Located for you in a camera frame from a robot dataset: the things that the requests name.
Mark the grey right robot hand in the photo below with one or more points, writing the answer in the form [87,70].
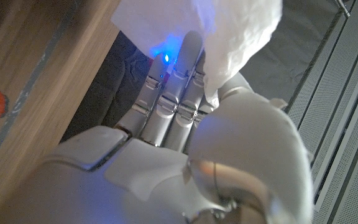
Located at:
[172,168]

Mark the white cloth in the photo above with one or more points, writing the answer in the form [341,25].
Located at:
[238,37]

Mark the black backdrop stand pole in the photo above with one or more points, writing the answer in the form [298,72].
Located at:
[315,56]

